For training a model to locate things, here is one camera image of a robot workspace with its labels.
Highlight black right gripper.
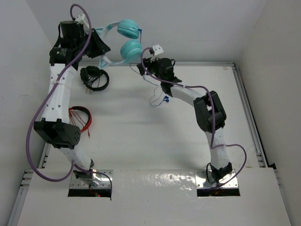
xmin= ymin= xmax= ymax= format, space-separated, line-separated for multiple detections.
xmin=138 ymin=54 xmax=165 ymax=82

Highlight aluminium table frame rail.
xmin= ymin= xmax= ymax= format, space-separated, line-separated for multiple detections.
xmin=18 ymin=59 xmax=290 ymax=226

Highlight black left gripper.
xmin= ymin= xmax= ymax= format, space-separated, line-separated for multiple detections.
xmin=75 ymin=28 xmax=110 ymax=59

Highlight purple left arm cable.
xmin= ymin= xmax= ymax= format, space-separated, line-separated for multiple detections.
xmin=26 ymin=3 xmax=113 ymax=196

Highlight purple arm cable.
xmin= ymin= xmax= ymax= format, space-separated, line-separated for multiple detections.
xmin=140 ymin=47 xmax=247 ymax=189
xmin=26 ymin=3 xmax=113 ymax=196

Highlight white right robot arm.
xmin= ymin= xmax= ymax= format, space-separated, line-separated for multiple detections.
xmin=136 ymin=58 xmax=232 ymax=183

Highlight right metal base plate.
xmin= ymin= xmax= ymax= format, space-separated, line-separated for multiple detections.
xmin=195 ymin=169 xmax=239 ymax=189

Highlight teal cat-ear headphones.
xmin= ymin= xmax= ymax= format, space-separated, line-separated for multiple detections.
xmin=94 ymin=19 xmax=143 ymax=69

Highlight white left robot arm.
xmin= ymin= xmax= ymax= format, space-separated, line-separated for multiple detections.
xmin=30 ymin=19 xmax=109 ymax=170

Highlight red headphones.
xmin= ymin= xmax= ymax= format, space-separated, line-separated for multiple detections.
xmin=69 ymin=106 xmax=92 ymax=138

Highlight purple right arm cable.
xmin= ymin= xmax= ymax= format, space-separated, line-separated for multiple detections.
xmin=140 ymin=47 xmax=247 ymax=189

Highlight black headphones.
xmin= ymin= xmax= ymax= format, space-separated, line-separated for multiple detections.
xmin=80 ymin=66 xmax=110 ymax=91

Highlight blue headphone cable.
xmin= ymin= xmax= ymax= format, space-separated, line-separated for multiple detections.
xmin=129 ymin=28 xmax=171 ymax=108

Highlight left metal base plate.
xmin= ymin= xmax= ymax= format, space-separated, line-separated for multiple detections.
xmin=70 ymin=170 xmax=112 ymax=189

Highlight metal base plate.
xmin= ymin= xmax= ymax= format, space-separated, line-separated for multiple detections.
xmin=70 ymin=170 xmax=112 ymax=189
xmin=195 ymin=169 xmax=239 ymax=189

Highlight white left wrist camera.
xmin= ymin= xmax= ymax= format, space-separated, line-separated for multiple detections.
xmin=75 ymin=13 xmax=89 ymax=27

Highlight white front cover board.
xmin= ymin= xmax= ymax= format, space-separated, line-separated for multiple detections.
xmin=18 ymin=168 xmax=290 ymax=226

